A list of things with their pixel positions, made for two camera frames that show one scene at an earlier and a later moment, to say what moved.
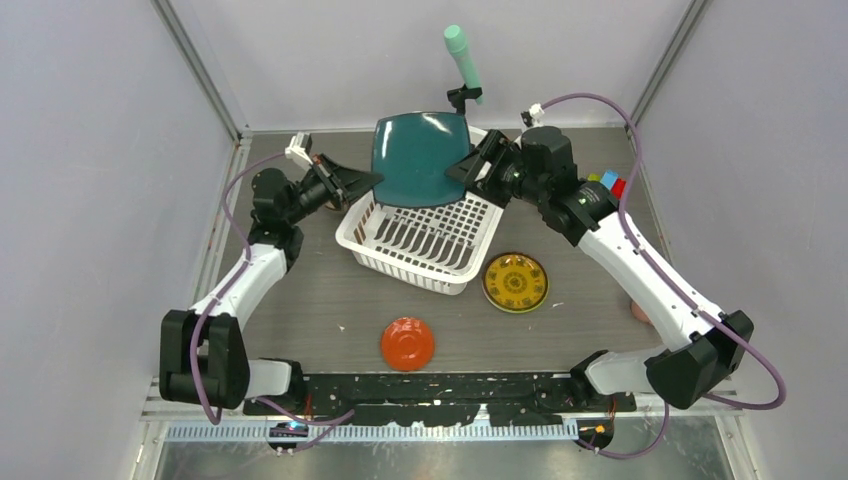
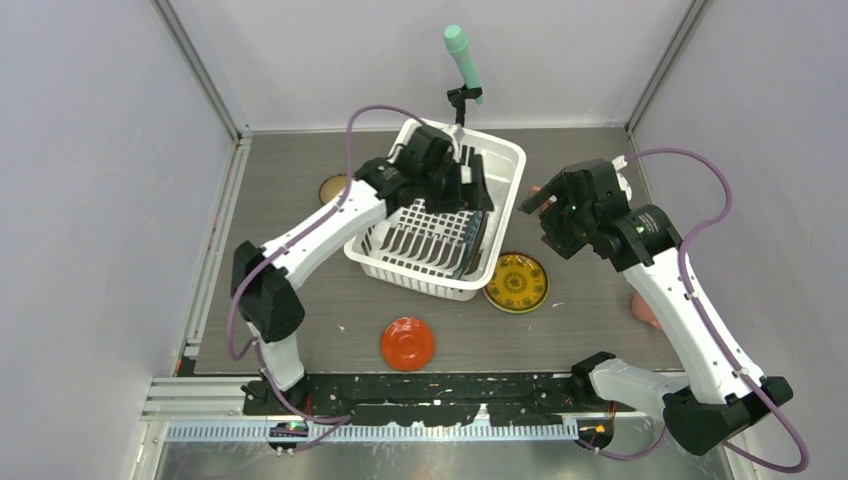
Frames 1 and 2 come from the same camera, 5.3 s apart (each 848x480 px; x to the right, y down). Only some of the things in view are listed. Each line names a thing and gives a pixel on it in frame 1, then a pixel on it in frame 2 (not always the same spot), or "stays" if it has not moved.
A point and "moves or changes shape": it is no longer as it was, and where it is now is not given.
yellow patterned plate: x=515 y=283 stays
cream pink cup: x=638 y=313 stays
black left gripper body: x=314 y=192 to x=441 y=187
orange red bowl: x=407 y=344 stays
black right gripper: x=498 y=149 to x=561 y=242
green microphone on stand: x=462 y=56 stays
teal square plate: x=413 y=151 moves or changes shape
